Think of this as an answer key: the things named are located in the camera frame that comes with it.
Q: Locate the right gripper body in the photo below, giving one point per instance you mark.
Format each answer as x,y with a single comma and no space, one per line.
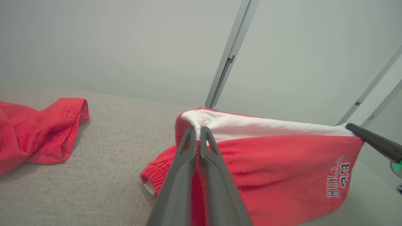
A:
398,168

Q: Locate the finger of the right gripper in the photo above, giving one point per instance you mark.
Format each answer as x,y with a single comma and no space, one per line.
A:
380,144

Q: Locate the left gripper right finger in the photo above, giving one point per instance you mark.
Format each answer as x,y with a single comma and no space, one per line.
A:
220,188

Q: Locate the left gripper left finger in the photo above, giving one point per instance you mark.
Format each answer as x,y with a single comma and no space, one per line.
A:
176,188

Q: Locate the red shorts with number 23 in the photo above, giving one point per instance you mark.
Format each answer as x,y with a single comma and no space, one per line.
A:
276,175

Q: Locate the red jersey with white sleeves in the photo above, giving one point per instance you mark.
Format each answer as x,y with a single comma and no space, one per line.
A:
31,135

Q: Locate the grey metal diagonal struts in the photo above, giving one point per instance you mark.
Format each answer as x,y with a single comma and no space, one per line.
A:
370,86

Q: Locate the slim grey partition post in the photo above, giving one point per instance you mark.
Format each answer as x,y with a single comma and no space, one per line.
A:
384,103

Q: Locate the grey partition post rounded feet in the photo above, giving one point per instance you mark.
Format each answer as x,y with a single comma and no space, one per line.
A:
234,47

